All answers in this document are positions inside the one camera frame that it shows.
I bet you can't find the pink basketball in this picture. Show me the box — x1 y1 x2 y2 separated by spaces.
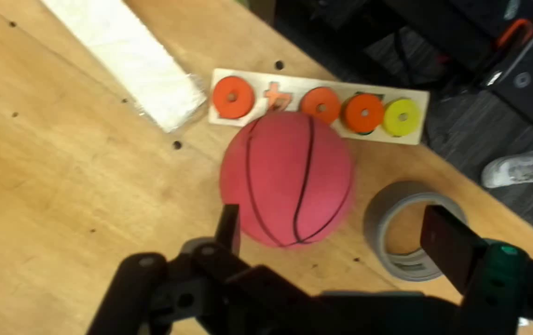
218 109 356 249

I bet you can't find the grey duct tape roll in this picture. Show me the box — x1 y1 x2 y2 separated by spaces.
361 180 471 283

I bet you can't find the yellow ring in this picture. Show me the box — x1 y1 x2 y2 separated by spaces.
380 96 423 139

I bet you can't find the orange handle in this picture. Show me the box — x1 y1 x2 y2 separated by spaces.
498 16 533 50

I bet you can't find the wooden ring peg board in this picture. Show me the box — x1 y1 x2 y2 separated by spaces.
207 67 432 147

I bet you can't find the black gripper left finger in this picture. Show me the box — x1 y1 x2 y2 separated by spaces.
212 201 244 257

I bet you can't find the tall red orange ring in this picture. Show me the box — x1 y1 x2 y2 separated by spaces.
212 74 257 121

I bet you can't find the grey sneaker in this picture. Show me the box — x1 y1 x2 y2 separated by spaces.
481 147 533 190

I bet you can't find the white foam block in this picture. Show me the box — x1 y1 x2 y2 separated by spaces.
41 0 209 134

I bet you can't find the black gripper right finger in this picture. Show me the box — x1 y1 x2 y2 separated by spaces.
417 203 490 301

